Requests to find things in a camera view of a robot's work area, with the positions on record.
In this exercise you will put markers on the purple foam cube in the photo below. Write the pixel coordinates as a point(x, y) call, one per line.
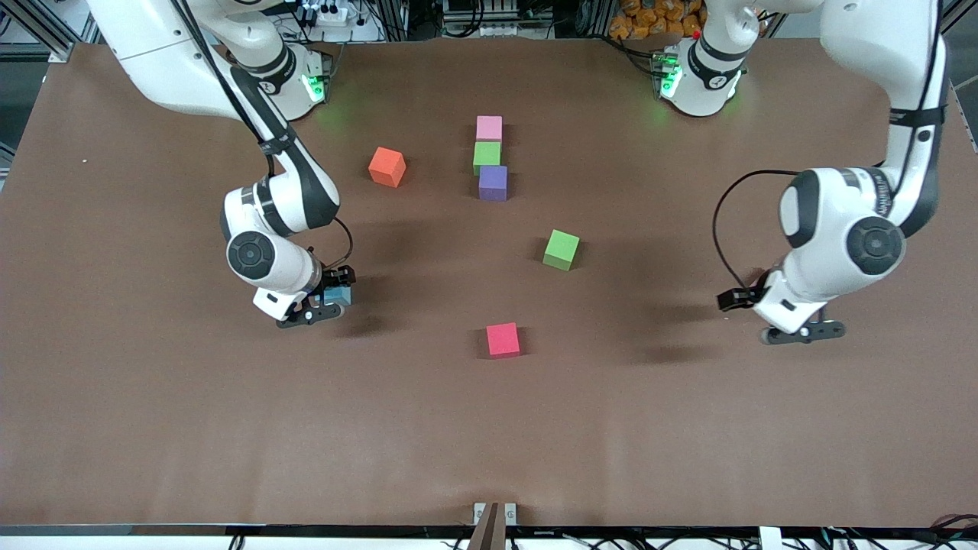
point(493, 182)

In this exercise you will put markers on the grey metal device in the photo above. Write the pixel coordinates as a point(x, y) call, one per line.
point(485, 19)

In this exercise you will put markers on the black table edge rail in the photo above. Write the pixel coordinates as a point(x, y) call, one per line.
point(306, 529)

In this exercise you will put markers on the orange foam cube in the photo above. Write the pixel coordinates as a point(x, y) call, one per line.
point(387, 166)

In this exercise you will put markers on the pink foam cube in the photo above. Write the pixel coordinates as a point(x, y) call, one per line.
point(489, 127)

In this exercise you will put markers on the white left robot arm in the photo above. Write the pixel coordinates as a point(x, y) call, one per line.
point(840, 221)

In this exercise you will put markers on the small metal bracket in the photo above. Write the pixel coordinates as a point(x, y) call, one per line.
point(510, 513)

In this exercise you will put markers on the white label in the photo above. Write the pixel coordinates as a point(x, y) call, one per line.
point(770, 538)

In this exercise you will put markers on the paper table cover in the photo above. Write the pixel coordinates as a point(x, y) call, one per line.
point(489, 428)

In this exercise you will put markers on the blue foam cube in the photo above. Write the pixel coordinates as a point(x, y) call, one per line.
point(338, 296)

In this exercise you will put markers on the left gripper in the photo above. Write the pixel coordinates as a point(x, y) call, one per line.
point(752, 296)

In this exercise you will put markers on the bag of orange items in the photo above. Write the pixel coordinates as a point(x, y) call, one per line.
point(649, 19)

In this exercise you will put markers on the green foam cube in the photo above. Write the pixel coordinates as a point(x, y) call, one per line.
point(487, 156)
point(561, 250)

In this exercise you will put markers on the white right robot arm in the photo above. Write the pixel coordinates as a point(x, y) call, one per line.
point(283, 202)

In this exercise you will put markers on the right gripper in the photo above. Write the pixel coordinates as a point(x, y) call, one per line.
point(334, 276)

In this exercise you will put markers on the red foam cube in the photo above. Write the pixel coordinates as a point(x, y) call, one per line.
point(503, 340)

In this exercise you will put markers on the white power strip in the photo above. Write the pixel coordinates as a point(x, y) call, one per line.
point(332, 14)

